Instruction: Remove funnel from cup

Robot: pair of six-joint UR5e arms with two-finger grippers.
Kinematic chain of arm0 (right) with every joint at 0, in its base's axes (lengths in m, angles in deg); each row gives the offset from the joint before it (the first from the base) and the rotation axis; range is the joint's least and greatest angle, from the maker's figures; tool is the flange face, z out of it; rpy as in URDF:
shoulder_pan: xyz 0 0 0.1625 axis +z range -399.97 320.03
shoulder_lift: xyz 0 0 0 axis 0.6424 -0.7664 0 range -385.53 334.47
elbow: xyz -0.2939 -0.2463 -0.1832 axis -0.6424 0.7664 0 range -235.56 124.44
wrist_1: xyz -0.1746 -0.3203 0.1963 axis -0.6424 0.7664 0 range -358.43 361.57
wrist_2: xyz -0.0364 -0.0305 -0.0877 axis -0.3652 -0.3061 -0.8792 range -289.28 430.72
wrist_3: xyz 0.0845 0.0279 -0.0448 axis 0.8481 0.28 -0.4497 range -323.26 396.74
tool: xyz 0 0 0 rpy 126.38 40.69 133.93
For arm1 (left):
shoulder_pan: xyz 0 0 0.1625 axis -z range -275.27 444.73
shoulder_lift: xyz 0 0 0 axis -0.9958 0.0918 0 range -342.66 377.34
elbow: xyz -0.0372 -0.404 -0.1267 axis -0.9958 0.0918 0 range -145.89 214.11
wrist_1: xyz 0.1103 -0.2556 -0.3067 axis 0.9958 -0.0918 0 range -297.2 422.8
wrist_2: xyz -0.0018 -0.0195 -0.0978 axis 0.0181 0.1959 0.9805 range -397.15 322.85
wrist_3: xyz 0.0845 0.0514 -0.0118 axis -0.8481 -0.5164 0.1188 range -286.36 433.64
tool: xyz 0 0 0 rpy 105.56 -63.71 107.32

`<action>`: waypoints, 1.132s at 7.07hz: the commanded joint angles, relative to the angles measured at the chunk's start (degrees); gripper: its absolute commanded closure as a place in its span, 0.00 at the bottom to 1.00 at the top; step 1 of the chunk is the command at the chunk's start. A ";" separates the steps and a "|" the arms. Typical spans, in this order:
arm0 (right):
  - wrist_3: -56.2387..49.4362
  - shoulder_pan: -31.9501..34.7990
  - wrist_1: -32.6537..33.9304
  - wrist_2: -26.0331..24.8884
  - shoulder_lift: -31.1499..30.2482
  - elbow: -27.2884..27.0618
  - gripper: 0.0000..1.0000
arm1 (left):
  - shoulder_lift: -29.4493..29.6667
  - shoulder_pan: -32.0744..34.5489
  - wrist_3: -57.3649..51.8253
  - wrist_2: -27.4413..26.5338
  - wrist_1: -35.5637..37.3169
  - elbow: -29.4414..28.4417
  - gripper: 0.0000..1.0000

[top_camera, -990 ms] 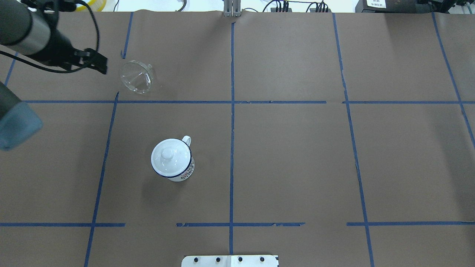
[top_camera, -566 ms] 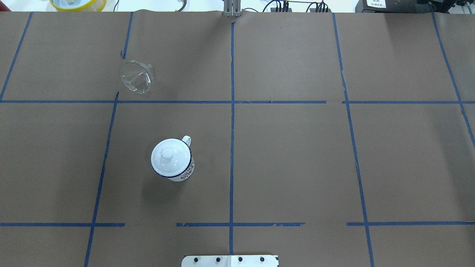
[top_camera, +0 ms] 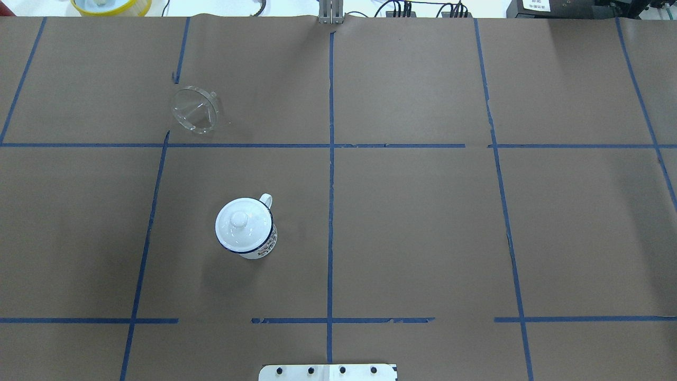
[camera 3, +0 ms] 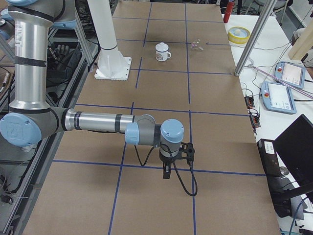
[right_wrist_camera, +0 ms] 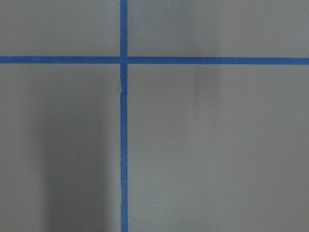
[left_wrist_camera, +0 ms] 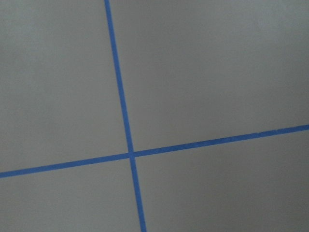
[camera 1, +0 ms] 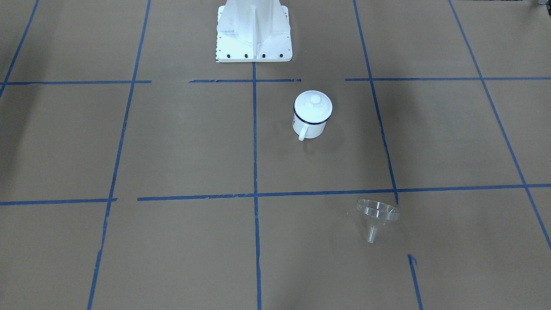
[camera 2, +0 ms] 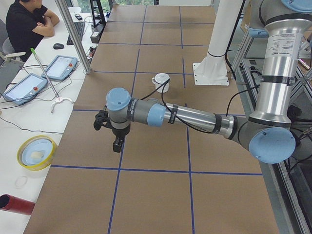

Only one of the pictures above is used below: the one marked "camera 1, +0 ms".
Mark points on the white ceramic lid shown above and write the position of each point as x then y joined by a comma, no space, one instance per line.
313,107

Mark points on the white blue-rimmed enamel cup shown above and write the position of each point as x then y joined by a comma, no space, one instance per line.
308,130

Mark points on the white pedestal base plate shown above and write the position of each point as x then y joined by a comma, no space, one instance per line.
276,50

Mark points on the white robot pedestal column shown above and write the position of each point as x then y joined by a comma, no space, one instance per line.
253,21

